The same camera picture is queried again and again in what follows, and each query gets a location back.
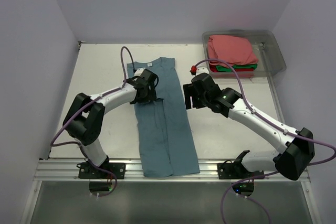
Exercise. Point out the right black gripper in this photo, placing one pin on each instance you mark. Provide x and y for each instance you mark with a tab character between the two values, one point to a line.
189	91

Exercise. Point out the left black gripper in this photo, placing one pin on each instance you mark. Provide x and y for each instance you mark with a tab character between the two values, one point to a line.
150	96

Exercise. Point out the blue t-shirt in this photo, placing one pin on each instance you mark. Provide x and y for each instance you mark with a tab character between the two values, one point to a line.
166	144

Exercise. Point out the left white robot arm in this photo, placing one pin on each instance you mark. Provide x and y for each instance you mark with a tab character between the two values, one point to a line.
84	119

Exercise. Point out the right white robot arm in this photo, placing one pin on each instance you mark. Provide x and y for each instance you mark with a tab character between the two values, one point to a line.
293	149

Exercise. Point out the folded red t-shirt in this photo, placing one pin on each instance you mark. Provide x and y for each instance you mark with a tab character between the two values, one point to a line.
236	71

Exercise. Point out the folded green t-shirt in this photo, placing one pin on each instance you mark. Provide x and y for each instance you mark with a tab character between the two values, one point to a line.
237	68

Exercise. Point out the folded pink t-shirt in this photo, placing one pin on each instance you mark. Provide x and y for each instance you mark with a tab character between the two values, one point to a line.
231	49

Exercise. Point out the clear plastic bin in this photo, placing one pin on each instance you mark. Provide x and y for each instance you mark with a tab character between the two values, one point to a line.
265	46

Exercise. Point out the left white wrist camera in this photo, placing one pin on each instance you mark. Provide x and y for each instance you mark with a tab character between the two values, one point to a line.
138	72

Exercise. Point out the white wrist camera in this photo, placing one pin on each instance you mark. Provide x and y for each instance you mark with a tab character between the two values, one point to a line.
196	70
138	72

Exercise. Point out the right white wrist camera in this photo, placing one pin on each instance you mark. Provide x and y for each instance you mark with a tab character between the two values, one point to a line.
196	70

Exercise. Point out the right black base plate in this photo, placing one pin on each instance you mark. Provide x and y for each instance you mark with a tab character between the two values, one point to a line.
228	170

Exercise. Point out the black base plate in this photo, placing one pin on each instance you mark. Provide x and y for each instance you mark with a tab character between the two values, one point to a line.
87	171
228	170

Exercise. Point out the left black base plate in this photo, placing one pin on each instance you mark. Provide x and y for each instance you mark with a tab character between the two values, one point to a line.
87	171

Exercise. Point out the aluminium mounting rail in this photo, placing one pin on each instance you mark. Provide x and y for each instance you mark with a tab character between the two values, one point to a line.
67	170

